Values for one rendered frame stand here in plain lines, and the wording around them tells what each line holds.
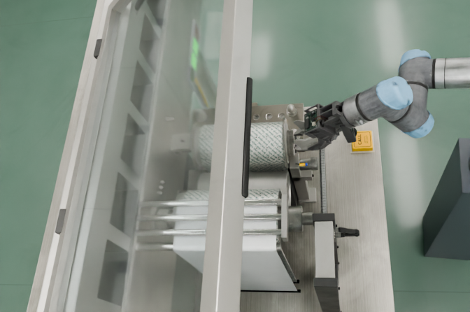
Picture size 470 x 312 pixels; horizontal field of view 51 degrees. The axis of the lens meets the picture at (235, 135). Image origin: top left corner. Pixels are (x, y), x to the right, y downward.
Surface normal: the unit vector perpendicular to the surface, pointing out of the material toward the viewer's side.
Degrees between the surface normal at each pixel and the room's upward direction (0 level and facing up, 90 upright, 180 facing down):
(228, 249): 49
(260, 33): 0
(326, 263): 0
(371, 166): 0
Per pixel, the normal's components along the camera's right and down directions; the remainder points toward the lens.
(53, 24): -0.20, -0.44
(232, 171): 0.61, -0.33
